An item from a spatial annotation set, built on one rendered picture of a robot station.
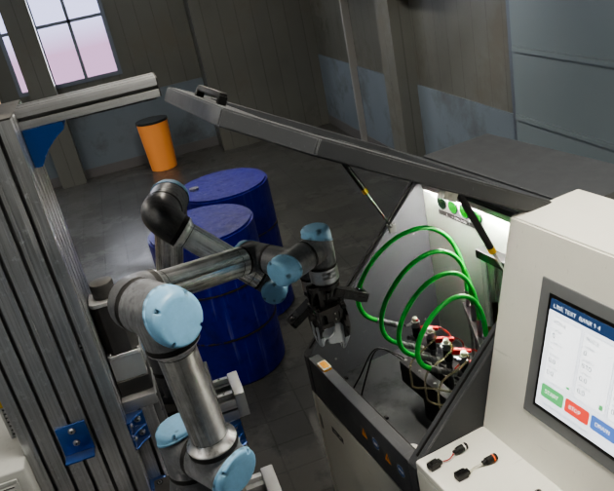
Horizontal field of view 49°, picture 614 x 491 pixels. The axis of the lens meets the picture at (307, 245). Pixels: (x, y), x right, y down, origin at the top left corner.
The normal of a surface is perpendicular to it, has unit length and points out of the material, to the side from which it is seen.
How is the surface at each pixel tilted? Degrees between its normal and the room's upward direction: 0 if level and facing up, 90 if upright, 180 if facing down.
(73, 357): 90
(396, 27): 90
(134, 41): 90
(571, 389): 76
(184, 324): 83
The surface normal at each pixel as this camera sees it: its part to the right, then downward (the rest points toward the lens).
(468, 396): 0.43, 0.30
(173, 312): 0.71, 0.03
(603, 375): -0.91, 0.11
